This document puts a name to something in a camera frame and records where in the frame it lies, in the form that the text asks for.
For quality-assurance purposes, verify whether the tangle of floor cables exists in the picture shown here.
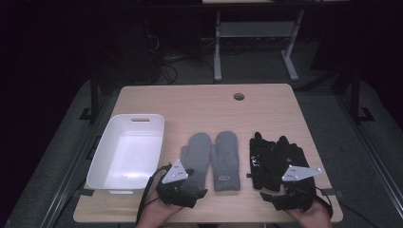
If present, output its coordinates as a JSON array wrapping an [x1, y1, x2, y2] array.
[[144, 17, 217, 86]]

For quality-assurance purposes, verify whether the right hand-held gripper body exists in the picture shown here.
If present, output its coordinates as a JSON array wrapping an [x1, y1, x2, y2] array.
[[274, 164, 323, 213]]

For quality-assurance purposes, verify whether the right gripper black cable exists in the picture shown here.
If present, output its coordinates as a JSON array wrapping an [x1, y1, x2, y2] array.
[[313, 185, 381, 228]]

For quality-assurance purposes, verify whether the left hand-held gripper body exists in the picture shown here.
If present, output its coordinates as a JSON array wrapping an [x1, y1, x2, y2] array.
[[155, 159, 199, 209]]

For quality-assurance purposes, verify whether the plain grey mitten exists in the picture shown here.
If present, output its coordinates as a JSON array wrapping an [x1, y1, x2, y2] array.
[[180, 132, 213, 194]]

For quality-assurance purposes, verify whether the person's left hand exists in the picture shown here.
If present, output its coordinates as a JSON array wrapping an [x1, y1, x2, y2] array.
[[136, 191, 184, 228]]

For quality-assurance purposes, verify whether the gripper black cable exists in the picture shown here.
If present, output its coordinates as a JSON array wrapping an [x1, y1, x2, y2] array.
[[135, 163, 173, 225], [313, 185, 381, 228]]

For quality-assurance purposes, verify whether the grey mitten with label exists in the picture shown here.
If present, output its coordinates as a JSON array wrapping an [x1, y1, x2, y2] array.
[[210, 130, 241, 192]]

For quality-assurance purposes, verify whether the white plastic bin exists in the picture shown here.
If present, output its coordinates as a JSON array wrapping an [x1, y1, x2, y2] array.
[[86, 113, 165, 195]]

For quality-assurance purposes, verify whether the grey table bracket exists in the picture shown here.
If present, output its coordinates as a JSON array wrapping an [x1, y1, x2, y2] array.
[[73, 187, 95, 198], [319, 187, 344, 198]]

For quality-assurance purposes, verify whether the person's right hand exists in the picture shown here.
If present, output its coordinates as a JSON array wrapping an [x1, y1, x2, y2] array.
[[286, 201, 334, 228]]

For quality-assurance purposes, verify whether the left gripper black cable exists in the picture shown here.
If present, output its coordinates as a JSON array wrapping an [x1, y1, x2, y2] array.
[[135, 163, 173, 225]]

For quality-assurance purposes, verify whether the aluminium floor rail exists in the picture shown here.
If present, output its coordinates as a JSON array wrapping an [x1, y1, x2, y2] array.
[[40, 94, 122, 228], [335, 91, 403, 220]]

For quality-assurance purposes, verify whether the black upright stand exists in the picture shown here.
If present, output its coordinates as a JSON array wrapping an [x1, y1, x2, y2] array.
[[349, 67, 376, 124], [79, 74, 103, 124]]

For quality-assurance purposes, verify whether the white metal frame desk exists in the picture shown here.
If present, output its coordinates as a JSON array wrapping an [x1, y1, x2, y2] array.
[[202, 0, 350, 83]]

